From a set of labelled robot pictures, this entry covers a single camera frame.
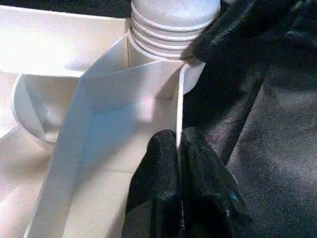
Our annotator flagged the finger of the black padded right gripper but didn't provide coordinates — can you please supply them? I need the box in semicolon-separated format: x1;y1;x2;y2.
192;0;298;62

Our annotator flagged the white plastic table top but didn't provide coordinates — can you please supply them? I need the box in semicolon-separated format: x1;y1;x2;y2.
0;6;207;238

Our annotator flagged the white plastic table leg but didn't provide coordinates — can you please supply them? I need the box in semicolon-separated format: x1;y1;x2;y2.
128;0;221;61

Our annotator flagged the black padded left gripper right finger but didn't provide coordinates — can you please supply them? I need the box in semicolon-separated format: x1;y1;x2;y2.
178;127;258;238

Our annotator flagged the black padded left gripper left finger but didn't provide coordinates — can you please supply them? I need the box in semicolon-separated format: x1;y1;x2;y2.
122;130;181;238

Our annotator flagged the black work mat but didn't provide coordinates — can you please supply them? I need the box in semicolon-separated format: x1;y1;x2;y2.
0;0;317;238

